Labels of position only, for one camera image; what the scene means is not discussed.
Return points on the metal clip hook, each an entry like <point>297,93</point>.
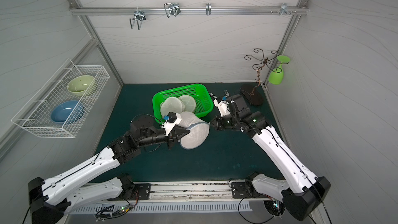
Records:
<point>208,9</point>

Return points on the white wire wall basket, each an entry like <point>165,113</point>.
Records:
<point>35,116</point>

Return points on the white slotted cable duct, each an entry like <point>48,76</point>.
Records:
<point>168,207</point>

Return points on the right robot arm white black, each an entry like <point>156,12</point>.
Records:
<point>255,125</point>

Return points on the blue ceramic bowl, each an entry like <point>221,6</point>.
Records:
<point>68,112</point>

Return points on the light green ceramic bowl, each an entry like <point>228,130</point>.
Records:
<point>81,85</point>

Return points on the round white mesh bag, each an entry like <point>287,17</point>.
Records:
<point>171,104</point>
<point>188,102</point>

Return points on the metal cup holder stand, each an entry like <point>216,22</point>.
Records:
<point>251,93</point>

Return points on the aluminium top rail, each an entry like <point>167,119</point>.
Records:
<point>302,9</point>

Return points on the metal double hook left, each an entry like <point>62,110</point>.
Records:
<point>137,19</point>

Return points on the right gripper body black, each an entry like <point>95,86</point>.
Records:
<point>221,122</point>

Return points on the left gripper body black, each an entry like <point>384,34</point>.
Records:
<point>171,138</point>

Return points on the metal double hook middle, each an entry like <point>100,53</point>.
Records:
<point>172,9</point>

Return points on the metal double hook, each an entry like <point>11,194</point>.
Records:
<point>137,19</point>
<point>172,9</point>

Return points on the metal bracket hook right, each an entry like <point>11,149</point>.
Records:
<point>283,11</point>

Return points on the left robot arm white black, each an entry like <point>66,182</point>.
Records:
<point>50,199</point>

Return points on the white mesh laundry bag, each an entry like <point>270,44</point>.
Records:
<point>199,130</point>

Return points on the green plastic wine glass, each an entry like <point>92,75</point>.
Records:
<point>277,74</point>

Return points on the green plastic basket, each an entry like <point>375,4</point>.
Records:
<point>197,91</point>

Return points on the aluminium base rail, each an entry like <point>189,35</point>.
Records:
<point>192,189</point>

